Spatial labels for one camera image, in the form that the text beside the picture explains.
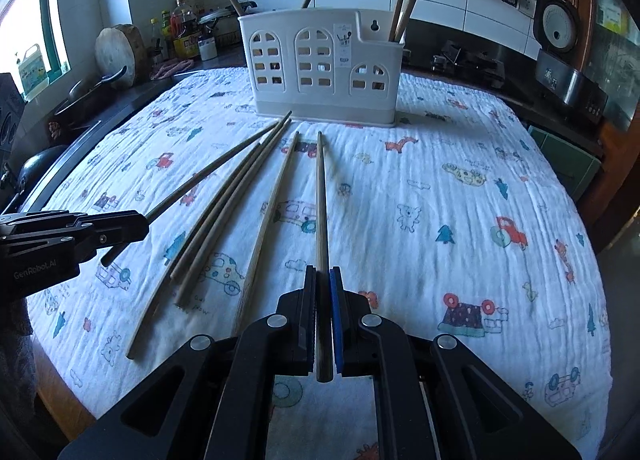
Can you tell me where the dark wooden chopstick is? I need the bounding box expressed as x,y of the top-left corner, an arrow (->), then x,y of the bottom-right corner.
98,120 -> 279,268

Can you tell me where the white cartoon-print cloth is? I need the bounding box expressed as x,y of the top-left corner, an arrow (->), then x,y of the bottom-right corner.
28,76 -> 612,459

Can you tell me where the pink cloth rag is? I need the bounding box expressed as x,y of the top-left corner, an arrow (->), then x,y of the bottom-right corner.
150,59 -> 194,81

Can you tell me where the round wooden cutting board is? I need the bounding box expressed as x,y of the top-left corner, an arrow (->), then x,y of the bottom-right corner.
94,24 -> 149,90

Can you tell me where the green-capped oil bottle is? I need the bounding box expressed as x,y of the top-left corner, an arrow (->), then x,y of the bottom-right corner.
160,9 -> 175,59

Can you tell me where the small white jar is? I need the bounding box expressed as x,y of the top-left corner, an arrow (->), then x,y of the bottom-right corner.
198,35 -> 218,61

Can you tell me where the pressure cooker pot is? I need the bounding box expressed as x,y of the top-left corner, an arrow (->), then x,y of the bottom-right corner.
198,6 -> 240,38

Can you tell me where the white plastic utensil holder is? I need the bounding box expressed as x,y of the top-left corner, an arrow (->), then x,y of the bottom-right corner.
239,8 -> 404,126

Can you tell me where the black gas stove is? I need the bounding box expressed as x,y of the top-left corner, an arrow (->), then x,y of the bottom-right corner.
406,41 -> 506,88

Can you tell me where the black rice cooker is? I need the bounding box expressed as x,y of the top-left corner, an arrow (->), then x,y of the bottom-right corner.
533,0 -> 608,125

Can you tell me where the steel pan with handle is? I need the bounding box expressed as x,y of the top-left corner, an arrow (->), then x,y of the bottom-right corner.
48,66 -> 127,138

